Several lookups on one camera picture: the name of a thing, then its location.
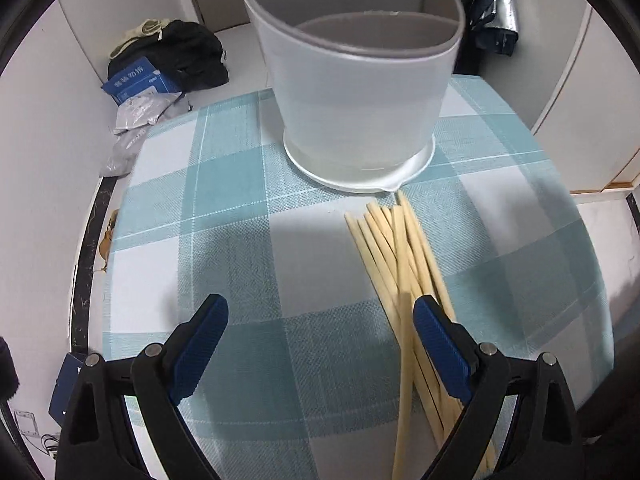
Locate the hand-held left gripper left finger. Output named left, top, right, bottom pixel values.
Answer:
left=54, top=294, right=230, bottom=480

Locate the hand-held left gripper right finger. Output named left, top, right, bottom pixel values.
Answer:
left=412, top=295, right=583, bottom=480

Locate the pile of wooden chopsticks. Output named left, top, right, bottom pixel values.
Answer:
left=344, top=190, right=501, bottom=480

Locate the translucent white utensil holder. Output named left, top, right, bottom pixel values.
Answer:
left=235, top=0, right=467, bottom=193

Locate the blue checked tablecloth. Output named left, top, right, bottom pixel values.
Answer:
left=102, top=74, right=615, bottom=480

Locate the dark blue box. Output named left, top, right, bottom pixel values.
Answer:
left=50, top=352, right=83, bottom=418

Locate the black fuzzy cloth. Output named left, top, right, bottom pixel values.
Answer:
left=0, top=335, right=21, bottom=401

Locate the blue cardboard box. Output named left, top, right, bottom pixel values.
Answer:
left=101, top=55, right=182, bottom=107

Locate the black bag on floor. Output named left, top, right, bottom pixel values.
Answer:
left=107, top=20, right=230, bottom=106

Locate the white cabinet with gold trim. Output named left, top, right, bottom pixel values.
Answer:
left=520, top=0, right=640, bottom=196

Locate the beige cloth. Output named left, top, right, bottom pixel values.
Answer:
left=111, top=18, right=168, bottom=56

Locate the silver folded umbrella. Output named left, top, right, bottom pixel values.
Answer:
left=470, top=0, right=521, bottom=56

